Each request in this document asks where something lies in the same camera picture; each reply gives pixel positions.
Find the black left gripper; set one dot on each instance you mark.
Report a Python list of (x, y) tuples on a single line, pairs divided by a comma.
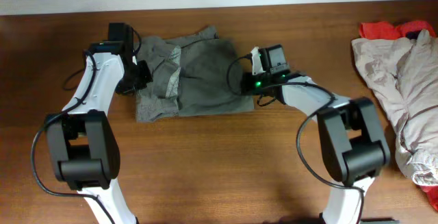
[(142, 74)]

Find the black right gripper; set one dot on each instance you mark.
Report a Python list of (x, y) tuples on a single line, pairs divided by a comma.
[(248, 84)]

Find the grey cotton shorts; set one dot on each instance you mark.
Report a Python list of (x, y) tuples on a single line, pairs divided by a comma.
[(192, 75)]

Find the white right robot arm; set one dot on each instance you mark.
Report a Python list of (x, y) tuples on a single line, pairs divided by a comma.
[(353, 145)]

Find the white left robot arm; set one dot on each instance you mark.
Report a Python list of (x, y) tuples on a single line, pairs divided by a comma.
[(83, 149)]

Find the red cloth garment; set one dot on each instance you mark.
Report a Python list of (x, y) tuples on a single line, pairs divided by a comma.
[(387, 31)]

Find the beige cloth garment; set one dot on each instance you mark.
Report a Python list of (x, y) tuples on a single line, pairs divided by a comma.
[(402, 74)]

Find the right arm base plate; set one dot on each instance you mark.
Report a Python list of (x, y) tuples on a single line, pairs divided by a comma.
[(380, 221)]

